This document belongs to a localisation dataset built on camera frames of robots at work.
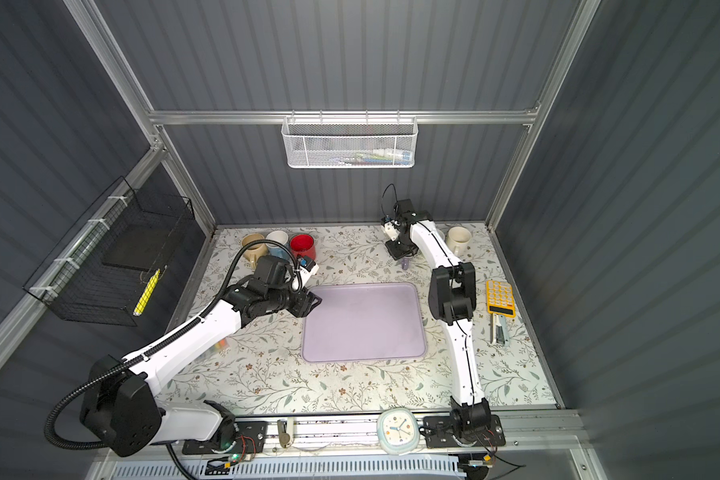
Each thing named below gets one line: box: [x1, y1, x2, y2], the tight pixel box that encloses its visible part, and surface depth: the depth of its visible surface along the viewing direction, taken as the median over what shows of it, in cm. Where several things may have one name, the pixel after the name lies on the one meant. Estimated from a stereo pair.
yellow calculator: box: [485, 280, 516, 318], surface depth 98 cm
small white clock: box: [377, 407, 420, 454], surface depth 74 cm
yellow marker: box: [133, 268, 161, 317], surface depth 70 cm
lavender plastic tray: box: [302, 283, 427, 363], surface depth 96 cm
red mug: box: [290, 234, 316, 260], surface depth 108 cm
